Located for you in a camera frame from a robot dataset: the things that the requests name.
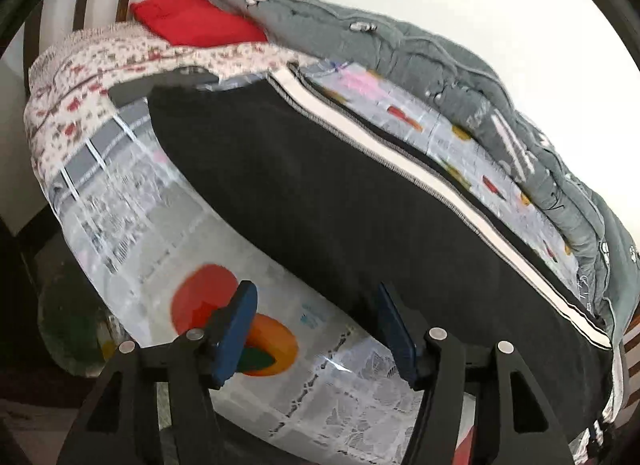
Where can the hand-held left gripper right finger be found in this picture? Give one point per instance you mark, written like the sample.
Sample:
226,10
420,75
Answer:
396,337

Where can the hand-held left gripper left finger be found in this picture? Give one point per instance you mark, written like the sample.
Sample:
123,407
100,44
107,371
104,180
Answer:
239,330

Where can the black pants with white stripe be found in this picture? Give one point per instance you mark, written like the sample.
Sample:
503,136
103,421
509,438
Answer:
325,195

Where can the fruit print bed sheet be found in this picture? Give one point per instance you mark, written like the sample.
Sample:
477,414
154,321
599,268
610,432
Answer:
150,245

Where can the green round object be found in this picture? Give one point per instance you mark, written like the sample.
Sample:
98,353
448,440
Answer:
70,325

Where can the dark grey cloth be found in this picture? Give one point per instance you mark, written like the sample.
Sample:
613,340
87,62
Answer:
135,90

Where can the floral blanket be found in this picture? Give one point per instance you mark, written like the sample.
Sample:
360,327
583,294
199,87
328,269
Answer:
75,95

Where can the grey quilt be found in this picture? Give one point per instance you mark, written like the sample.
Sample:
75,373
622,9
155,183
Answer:
350,35

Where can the red pillow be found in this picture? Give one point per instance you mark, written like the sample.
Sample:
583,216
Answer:
195,20

